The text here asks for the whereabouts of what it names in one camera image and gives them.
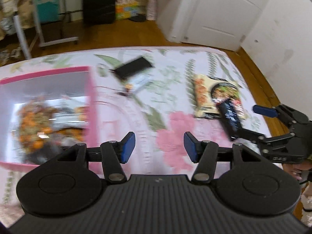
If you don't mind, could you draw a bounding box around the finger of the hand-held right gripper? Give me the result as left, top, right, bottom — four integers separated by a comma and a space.
230, 127, 293, 147
253, 104, 310, 128

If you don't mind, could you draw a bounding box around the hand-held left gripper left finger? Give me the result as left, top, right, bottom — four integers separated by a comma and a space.
57, 132, 136, 182

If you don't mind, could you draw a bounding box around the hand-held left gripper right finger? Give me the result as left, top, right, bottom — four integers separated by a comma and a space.
183, 132, 263, 183

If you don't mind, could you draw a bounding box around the long black snack packet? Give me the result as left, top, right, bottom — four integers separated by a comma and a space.
216, 99, 245, 141

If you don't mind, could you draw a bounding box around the pink cardboard box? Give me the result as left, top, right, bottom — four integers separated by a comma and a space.
0, 66, 102, 174

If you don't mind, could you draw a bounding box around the person's right hand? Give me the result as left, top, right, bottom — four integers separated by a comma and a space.
283, 161, 312, 181

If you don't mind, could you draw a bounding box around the beige noodle packet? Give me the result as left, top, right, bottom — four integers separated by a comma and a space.
193, 74, 247, 120

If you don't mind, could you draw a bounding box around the white door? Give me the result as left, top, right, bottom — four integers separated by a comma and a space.
181, 0, 280, 51

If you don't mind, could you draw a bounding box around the colourful cardboard box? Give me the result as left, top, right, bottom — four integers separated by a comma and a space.
115, 0, 139, 20

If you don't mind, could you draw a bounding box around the black suitcase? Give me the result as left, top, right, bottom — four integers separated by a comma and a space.
82, 0, 118, 25

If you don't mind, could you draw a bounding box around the wooden rolling desk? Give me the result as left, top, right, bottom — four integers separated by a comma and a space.
0, 0, 80, 59

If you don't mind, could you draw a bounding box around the teal bag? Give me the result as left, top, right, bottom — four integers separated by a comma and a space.
33, 0, 61, 24

